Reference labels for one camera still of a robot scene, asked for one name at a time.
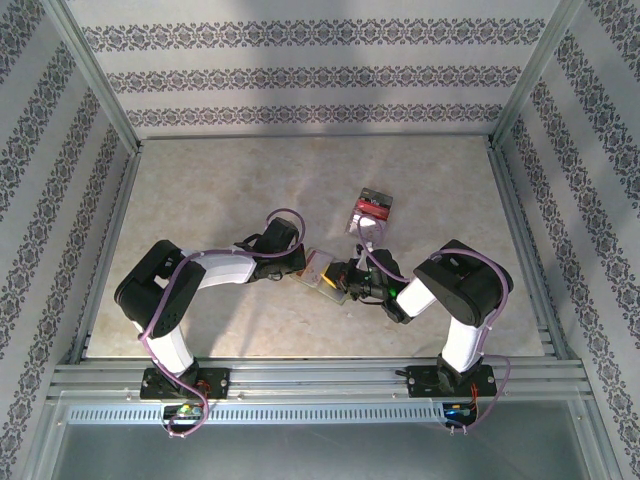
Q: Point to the green card holder wallet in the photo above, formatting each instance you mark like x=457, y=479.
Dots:
x=337, y=296

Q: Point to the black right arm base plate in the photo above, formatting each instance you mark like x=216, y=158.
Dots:
x=425, y=382

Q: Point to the white floral VIP card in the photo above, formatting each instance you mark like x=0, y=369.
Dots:
x=375, y=232
x=315, y=267

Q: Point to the aluminium corner post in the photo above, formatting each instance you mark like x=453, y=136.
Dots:
x=92, y=75
x=535, y=75

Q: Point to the aluminium mounting rail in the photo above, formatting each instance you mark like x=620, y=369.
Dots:
x=310, y=377

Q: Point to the black VIP membership card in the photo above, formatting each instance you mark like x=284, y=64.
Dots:
x=378, y=196

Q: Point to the aluminium rear rail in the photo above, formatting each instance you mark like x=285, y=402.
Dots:
x=315, y=136

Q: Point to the small circuit board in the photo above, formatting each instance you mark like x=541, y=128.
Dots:
x=457, y=411
x=185, y=411

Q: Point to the aluminium side rail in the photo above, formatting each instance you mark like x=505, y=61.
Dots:
x=512, y=200
x=122, y=200

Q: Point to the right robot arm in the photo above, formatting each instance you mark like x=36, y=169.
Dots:
x=465, y=290

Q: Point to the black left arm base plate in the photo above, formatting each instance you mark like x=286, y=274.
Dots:
x=217, y=382

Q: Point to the grey metal tray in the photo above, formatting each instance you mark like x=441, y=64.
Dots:
x=320, y=455

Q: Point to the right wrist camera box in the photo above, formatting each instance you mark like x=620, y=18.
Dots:
x=367, y=246

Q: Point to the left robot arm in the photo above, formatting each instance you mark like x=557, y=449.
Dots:
x=160, y=290

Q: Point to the red card white logo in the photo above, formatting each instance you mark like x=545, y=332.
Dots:
x=372, y=209

